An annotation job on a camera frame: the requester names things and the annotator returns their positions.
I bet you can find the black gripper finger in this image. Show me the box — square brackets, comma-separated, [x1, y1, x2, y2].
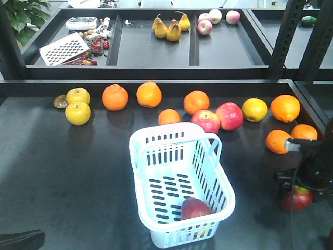
[1, 230, 46, 250]

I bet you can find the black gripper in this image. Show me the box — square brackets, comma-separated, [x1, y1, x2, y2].
[276, 138, 332, 202]

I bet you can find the dark red apple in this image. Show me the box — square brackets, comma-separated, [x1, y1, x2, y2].
[181, 197, 212, 220]
[328, 228, 333, 250]
[280, 185, 313, 212]

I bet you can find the light blue plastic basket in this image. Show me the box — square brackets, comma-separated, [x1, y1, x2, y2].
[129, 122, 236, 248]

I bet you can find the small orange right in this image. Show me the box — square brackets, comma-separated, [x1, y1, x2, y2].
[291, 124, 318, 140]

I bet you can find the small orange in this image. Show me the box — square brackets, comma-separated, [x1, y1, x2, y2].
[158, 109, 181, 125]
[291, 124, 318, 140]
[265, 130, 291, 155]

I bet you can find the small orange left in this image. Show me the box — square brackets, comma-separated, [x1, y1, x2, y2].
[265, 130, 291, 155]

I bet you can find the large navel orange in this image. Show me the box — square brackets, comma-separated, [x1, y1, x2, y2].
[270, 94, 300, 123]

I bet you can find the yellow orange citrus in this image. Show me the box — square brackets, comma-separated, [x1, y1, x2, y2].
[242, 98, 268, 122]

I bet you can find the glossy red apple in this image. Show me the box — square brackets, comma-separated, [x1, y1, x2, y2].
[215, 102, 244, 131]

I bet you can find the pink red apple left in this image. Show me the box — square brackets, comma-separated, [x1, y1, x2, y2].
[190, 110, 221, 134]

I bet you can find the yellow russet pear front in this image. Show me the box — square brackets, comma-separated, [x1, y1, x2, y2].
[65, 101, 91, 126]

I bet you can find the yellow russet pear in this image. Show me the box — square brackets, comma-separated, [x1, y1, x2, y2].
[66, 87, 91, 105]
[65, 101, 91, 126]

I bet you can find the large orange back left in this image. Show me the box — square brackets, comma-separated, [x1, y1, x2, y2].
[183, 90, 210, 115]

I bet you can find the black wooden fruit stand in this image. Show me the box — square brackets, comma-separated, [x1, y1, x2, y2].
[1, 7, 325, 249]

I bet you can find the yellow russet pear back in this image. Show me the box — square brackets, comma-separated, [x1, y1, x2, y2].
[66, 87, 91, 105]

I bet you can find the small orange middle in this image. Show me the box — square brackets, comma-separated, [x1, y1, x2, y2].
[158, 109, 181, 125]

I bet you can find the tangerine with knob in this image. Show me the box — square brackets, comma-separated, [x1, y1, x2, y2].
[102, 84, 129, 111]

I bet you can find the round orange back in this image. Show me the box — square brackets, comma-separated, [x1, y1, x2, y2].
[136, 81, 162, 108]

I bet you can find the white grater board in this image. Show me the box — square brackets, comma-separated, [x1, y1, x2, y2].
[39, 33, 89, 66]

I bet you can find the potted green plant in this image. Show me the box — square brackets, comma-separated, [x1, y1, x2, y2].
[1, 0, 50, 47]

